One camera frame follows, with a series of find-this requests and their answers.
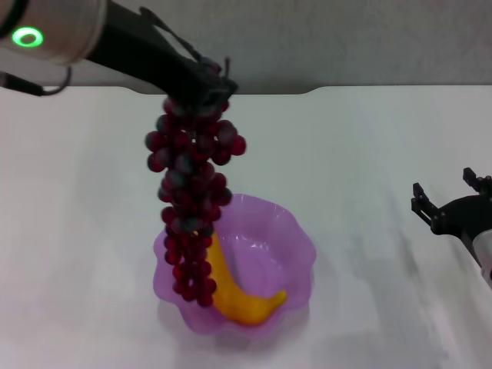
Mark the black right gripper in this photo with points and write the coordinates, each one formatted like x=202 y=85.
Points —
x=461 y=215

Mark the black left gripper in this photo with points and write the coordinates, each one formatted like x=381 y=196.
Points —
x=134 y=50

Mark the bunch of dark red grapes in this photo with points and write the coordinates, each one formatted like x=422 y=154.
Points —
x=188 y=173

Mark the yellow banana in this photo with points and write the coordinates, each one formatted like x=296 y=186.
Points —
x=238 y=303

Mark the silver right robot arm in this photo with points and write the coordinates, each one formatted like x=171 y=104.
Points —
x=484 y=253

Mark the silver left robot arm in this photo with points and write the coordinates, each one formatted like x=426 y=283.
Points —
x=46 y=27

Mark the purple scalloped plastic bowl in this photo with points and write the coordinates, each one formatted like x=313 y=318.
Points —
x=276 y=246

